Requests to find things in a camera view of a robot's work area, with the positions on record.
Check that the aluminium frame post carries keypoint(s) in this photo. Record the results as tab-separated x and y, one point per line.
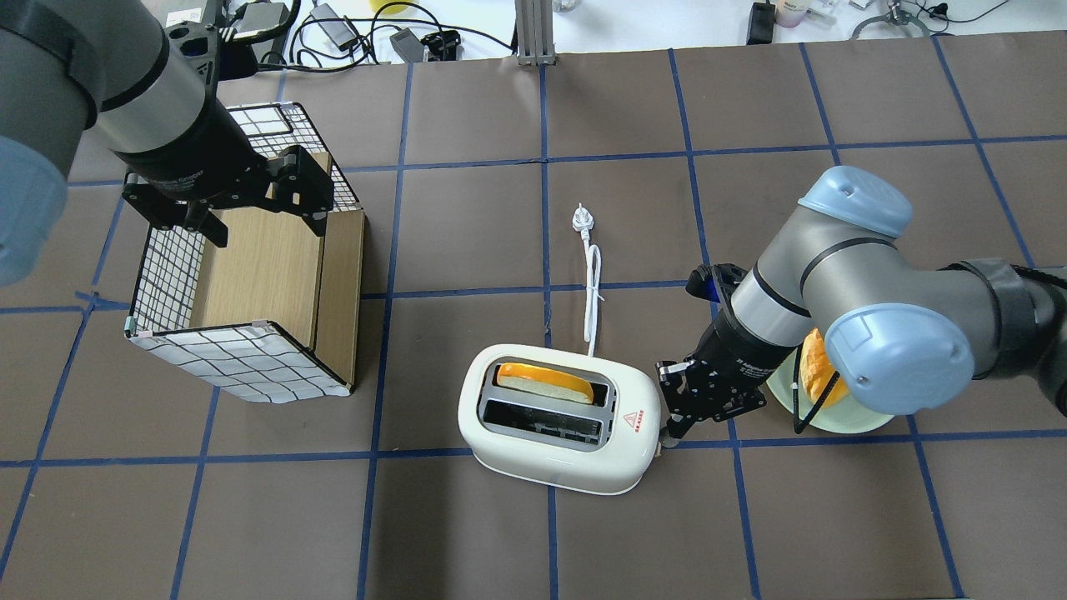
534	33

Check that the black power adapter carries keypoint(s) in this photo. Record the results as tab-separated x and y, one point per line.
761	23

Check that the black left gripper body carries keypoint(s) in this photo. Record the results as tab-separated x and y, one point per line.
202	152

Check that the green plate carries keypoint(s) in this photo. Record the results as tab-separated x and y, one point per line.
847	416

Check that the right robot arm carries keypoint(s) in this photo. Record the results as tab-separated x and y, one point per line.
900	338

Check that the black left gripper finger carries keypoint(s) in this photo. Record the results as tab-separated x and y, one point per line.
201	219
302	185

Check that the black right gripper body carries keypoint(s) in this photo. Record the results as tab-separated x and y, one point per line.
735	350

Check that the wire basket with wooden shelf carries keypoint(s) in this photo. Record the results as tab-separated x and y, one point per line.
273	316

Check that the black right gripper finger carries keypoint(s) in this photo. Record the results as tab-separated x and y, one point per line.
723	409
678	401

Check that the white toaster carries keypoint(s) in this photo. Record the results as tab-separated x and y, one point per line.
602	449

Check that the toast slice in toaster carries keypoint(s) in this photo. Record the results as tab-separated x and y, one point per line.
545	382

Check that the triangular bread on plate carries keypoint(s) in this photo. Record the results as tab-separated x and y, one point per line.
816	373

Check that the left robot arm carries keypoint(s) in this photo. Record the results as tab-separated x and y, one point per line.
149	91

